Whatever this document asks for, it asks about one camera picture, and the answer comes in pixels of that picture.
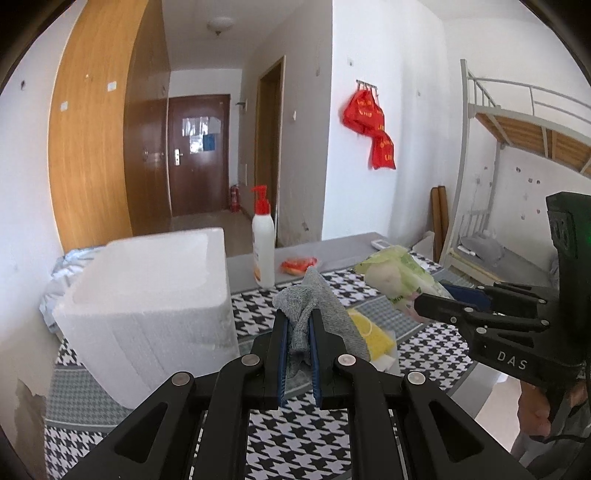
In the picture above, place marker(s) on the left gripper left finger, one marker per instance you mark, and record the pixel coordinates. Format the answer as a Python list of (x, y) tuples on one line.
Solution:
[(195, 427)]

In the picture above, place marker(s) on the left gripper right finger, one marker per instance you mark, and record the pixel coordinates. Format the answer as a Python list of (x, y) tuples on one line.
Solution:
[(401, 427)]

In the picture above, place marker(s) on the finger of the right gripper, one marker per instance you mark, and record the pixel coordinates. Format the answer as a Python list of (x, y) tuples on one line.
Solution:
[(452, 312), (475, 297)]

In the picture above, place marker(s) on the green white plastic bag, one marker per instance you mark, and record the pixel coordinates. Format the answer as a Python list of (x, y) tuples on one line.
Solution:
[(395, 273)]

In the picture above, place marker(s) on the yellow foam net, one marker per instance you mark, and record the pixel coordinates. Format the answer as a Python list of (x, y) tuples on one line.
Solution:
[(364, 325)]

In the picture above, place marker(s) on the right hand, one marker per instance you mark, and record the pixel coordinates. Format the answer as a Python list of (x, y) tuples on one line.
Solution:
[(533, 411)]

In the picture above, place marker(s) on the white remote control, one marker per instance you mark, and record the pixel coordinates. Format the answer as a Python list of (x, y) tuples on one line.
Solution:
[(380, 244)]

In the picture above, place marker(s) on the wooden boards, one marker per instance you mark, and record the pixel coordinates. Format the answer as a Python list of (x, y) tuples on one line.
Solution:
[(440, 219)]

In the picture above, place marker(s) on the red snack packet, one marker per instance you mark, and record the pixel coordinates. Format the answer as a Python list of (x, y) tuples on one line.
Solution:
[(298, 266)]

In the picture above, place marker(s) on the white styrofoam box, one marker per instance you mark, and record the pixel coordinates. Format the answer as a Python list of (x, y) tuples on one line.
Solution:
[(148, 307)]

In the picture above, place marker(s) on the white red pump bottle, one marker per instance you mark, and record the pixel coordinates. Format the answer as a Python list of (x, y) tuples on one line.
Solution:
[(263, 239)]

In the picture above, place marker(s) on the metal bunk bed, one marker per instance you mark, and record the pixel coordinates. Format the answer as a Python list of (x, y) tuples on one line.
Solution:
[(520, 143)]

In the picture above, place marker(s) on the red fire extinguisher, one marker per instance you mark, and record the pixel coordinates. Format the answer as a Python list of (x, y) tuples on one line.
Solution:
[(234, 197)]

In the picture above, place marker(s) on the red hanging bags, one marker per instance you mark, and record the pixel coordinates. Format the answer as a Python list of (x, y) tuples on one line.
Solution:
[(365, 117)]

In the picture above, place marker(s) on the light blue bedding bundle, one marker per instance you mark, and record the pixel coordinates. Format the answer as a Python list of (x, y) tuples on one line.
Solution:
[(66, 270)]

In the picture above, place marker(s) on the dark brown entrance door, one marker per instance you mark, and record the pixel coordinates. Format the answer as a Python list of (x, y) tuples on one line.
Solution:
[(198, 154)]

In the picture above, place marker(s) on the wooden wardrobe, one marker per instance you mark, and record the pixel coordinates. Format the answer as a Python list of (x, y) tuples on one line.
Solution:
[(107, 167)]

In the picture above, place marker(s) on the ceiling lamp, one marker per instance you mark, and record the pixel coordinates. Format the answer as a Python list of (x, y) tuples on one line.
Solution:
[(220, 24)]

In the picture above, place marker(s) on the side door frame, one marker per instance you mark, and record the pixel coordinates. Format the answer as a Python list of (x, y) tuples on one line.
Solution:
[(269, 136)]

